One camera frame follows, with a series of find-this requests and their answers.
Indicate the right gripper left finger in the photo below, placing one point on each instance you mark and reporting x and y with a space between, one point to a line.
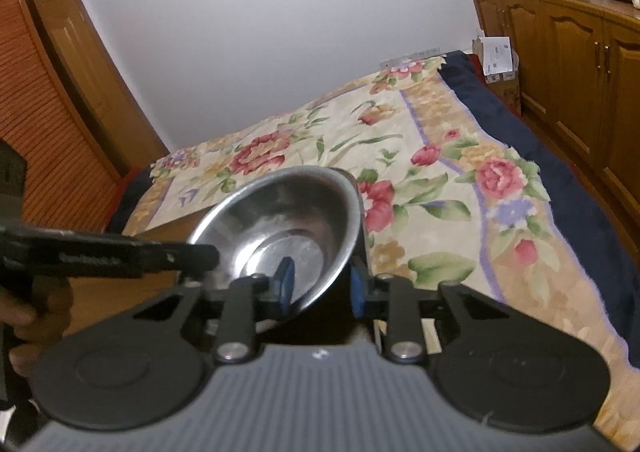
143 365

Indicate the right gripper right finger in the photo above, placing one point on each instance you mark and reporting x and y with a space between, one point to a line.
492 362

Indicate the stainless steel bowl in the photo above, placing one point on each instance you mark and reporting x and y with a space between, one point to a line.
310 214

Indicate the left hand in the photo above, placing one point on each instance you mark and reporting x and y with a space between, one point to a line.
37 330

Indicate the louvered wooden wardrobe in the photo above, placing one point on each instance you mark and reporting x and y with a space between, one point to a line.
71 180

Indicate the dark blue bed sheet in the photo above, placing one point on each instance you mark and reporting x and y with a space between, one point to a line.
576 214

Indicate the floral quilt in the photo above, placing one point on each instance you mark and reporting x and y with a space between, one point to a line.
442 199

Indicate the wooden door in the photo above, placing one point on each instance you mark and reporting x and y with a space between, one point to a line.
114 110

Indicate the wooden cabinet row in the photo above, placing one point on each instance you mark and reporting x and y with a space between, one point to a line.
579 80

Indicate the wall socket strip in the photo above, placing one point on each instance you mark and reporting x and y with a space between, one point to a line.
409 58

